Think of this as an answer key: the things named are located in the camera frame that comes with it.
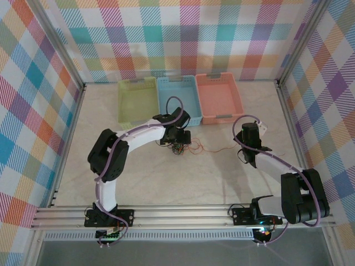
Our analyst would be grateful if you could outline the black thin wire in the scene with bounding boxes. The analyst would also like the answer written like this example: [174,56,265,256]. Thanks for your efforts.
[170,142,192,157]

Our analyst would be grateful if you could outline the red thin wire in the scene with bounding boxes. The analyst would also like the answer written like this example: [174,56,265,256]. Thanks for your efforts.
[188,137,240,156]

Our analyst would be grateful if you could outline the blue plastic basket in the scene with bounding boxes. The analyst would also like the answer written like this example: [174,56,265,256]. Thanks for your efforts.
[156,74,202,127]

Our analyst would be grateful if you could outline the green plastic basket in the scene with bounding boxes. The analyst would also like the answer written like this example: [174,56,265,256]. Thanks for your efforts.
[117,76,161,131]

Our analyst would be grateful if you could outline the pink plastic basket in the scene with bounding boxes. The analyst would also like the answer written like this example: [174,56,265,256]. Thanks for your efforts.
[195,72,245,125]

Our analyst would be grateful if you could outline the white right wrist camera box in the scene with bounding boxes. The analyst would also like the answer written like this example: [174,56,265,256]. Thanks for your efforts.
[256,120,269,135]

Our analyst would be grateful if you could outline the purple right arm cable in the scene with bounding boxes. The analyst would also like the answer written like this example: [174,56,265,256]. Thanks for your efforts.
[232,115,324,246]

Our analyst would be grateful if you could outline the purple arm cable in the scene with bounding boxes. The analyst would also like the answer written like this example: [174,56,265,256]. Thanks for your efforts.
[232,115,324,246]
[94,96,185,247]

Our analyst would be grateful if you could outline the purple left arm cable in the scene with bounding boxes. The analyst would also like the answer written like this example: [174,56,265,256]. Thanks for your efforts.
[94,96,185,247]

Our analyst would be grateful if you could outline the aluminium table side rail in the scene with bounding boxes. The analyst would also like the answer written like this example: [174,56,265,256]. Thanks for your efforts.
[47,84,87,208]
[276,81,338,222]

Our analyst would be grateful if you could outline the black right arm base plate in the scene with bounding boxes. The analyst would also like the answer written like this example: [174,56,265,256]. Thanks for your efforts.
[231,204,283,227]

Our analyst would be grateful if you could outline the aluminium mounting rail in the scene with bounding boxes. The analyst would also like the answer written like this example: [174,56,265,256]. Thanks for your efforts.
[30,203,336,230]

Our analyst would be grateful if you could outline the aluminium frame post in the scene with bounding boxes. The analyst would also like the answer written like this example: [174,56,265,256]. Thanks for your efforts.
[276,0,338,88]
[26,0,87,94]

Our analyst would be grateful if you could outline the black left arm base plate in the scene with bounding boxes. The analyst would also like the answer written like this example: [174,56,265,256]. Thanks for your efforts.
[84,208,135,228]

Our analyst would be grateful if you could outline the slotted grey cable duct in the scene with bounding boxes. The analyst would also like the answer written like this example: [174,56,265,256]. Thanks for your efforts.
[43,228,256,241]

